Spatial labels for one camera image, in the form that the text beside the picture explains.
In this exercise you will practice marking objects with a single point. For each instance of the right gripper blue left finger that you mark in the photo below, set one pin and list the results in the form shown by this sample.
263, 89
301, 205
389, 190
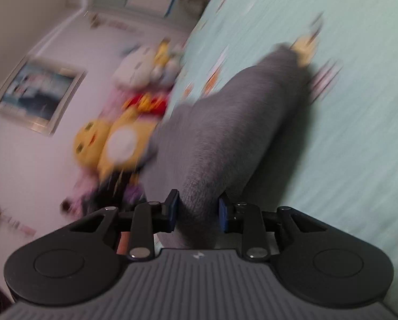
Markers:
169, 211

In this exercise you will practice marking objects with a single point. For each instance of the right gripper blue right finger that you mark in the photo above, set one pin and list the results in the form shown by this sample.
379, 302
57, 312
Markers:
223, 214

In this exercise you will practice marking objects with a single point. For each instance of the grey knitted sweater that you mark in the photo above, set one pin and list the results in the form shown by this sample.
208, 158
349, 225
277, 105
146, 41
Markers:
213, 146

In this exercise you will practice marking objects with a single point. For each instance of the yellow bear plush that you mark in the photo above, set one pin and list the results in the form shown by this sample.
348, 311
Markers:
103, 146

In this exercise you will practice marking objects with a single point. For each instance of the red and yellow plush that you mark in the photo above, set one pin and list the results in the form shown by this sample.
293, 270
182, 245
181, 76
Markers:
149, 104

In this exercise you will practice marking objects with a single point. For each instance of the mint quilted bee bedspread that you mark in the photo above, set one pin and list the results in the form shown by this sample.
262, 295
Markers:
338, 161

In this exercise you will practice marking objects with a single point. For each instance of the white Hello Kitty plush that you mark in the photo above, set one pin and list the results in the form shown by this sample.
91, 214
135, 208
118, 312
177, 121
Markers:
148, 67

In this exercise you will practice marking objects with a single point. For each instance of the framed wall picture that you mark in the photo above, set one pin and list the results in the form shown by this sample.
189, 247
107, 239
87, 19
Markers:
37, 92

